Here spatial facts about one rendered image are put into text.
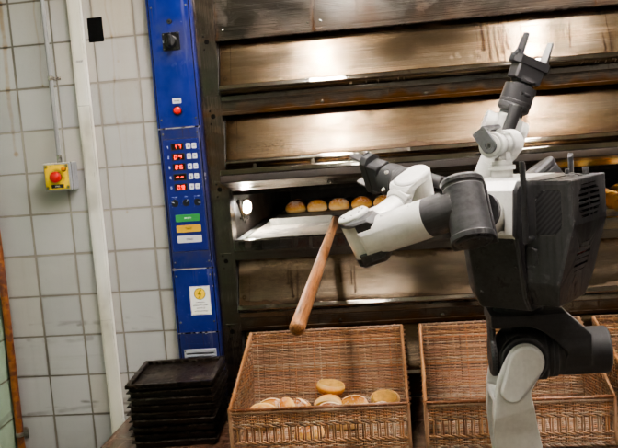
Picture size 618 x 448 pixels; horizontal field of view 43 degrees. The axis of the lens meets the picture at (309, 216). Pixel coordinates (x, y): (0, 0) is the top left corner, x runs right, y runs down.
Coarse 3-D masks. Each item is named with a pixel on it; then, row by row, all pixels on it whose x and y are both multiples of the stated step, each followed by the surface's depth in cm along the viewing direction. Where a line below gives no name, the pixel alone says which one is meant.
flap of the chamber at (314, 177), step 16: (448, 160) 260; (464, 160) 260; (528, 160) 257; (560, 160) 259; (576, 160) 261; (592, 160) 262; (608, 160) 264; (224, 176) 269; (240, 176) 268; (256, 176) 268; (272, 176) 267; (288, 176) 266; (304, 176) 265; (320, 176) 265; (336, 176) 267; (352, 176) 268
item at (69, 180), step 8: (48, 168) 283; (56, 168) 282; (72, 168) 284; (48, 176) 283; (64, 176) 282; (72, 176) 284; (48, 184) 283; (56, 184) 283; (64, 184) 283; (72, 184) 283
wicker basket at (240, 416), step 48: (288, 336) 283; (336, 336) 282; (384, 336) 280; (240, 384) 255; (288, 384) 281; (384, 384) 277; (240, 432) 241; (288, 432) 240; (336, 432) 238; (384, 432) 250
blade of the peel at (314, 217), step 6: (282, 216) 356; (288, 216) 354; (294, 216) 352; (300, 216) 350; (306, 216) 326; (312, 216) 326; (318, 216) 326; (324, 216) 325; (330, 216) 325; (270, 222) 327; (276, 222) 327; (282, 222) 327; (288, 222) 327; (294, 222) 326; (300, 222) 326; (306, 222) 326; (312, 222) 326; (318, 222) 326
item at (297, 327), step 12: (336, 216) 313; (336, 228) 285; (324, 240) 250; (324, 252) 226; (324, 264) 211; (312, 276) 190; (312, 288) 177; (300, 300) 166; (312, 300) 168; (300, 312) 154; (300, 324) 147
